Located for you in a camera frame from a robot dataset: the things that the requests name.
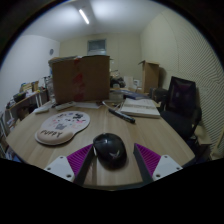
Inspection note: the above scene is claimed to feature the black marker pen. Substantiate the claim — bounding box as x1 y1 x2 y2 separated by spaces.
107 108 137 124

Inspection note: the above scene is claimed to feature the black computer mouse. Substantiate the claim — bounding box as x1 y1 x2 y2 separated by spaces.
92 132 128 170

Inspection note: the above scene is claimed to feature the round cartoon-print mouse pad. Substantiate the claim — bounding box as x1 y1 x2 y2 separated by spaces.
34 110 91 146

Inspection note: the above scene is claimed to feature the large brown cardboard box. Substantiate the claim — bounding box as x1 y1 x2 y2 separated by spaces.
48 54 111 105

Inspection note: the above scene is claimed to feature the small flat white device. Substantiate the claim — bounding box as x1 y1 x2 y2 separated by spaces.
34 105 51 115

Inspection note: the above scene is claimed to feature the blue book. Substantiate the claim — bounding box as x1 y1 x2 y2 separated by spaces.
123 90 149 100

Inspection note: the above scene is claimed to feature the white remote control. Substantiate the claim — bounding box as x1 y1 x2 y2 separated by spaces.
54 101 77 111

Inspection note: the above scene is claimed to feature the black office chair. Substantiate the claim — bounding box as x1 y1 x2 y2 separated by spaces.
159 75 203 141

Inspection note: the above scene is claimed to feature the tall open cardboard box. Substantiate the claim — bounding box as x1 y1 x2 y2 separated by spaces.
138 59 160 94

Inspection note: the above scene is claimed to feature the cluttered shelf unit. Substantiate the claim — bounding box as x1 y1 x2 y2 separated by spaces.
0 79 51 158

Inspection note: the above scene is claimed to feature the white paper sheet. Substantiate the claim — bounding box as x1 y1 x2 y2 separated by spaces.
73 100 101 110

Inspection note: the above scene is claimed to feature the white open book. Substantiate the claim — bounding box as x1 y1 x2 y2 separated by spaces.
119 97 162 119

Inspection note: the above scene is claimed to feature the ceiling tube light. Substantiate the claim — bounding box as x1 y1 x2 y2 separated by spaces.
78 8 91 25

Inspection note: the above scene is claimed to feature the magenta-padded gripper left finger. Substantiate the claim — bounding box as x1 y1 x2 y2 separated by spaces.
43 143 98 187

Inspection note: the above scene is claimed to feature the clear plastic jug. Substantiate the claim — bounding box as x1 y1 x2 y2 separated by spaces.
46 78 55 101

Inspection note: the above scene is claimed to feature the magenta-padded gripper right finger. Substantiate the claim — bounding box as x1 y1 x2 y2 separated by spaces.
133 143 184 185

